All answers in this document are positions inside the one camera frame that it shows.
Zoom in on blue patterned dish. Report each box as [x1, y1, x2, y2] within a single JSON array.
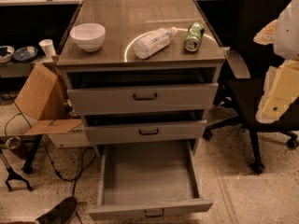
[[13, 46, 38, 63]]

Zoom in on black metal stand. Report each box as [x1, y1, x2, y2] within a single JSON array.
[[0, 149, 33, 191]]

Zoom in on grey top drawer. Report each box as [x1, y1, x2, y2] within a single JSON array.
[[67, 83, 218, 116]]

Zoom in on grey bottom drawer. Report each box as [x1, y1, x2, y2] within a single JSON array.
[[89, 140, 212, 221]]

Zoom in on black floor cable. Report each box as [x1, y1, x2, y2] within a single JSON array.
[[3, 91, 97, 224]]

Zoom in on clear plastic water bottle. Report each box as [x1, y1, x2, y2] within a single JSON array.
[[133, 27, 178, 59]]

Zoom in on green soda can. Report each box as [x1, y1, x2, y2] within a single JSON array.
[[184, 22, 205, 52]]

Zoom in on white ceramic bowl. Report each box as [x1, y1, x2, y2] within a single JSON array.
[[70, 23, 106, 52]]

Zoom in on brown cardboard box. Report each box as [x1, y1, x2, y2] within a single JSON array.
[[13, 63, 82, 135]]

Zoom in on white box with print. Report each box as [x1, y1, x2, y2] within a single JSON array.
[[49, 124, 90, 148]]

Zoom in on black office chair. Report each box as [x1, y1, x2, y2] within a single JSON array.
[[203, 0, 299, 174]]

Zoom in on white paper cup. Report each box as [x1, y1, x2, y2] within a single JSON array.
[[39, 39, 56, 58]]

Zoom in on grey drawer cabinet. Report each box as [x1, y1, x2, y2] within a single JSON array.
[[55, 0, 226, 156]]

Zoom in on blue white small bowl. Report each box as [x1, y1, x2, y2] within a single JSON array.
[[0, 46, 15, 63]]

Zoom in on black shoe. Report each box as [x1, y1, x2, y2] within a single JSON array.
[[36, 196, 78, 224]]

